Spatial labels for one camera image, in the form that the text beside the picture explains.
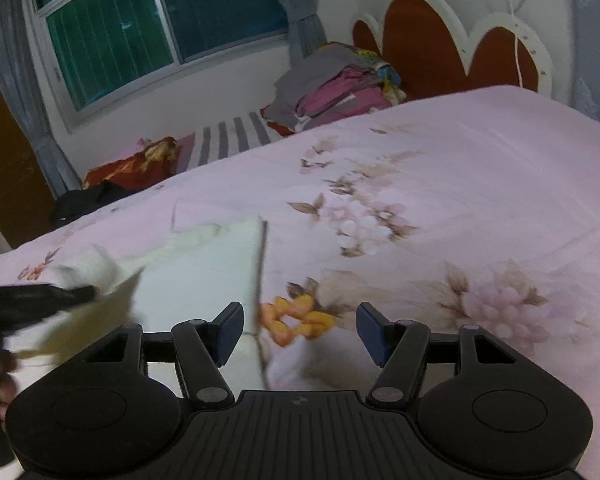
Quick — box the person's left hand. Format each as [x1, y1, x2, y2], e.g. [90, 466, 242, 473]
[0, 349, 20, 434]

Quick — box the red patterned blanket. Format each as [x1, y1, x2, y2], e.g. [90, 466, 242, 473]
[82, 136, 181, 191]

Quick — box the stack of folded clothes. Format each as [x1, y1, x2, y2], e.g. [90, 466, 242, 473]
[261, 42, 407, 136]

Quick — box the pink floral bed sheet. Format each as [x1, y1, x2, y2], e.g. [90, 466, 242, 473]
[0, 87, 600, 479]

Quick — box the sliding glass window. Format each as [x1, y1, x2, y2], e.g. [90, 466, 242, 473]
[30, 0, 288, 126]

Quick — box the red white wooden headboard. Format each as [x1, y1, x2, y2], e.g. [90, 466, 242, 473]
[351, 0, 553, 100]

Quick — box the grey striped pillow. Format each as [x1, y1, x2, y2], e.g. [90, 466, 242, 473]
[176, 112, 283, 174]

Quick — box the pale green knit sweater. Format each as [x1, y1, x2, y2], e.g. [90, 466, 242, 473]
[8, 217, 266, 392]

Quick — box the left grey curtain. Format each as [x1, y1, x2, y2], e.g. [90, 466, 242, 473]
[0, 0, 81, 198]

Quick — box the white charging cable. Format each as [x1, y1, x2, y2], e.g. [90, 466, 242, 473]
[482, 0, 539, 89]

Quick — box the black garment on bed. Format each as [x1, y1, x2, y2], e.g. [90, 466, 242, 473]
[50, 180, 134, 228]

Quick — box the brown wooden door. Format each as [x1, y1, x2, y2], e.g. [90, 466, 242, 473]
[0, 90, 55, 248]

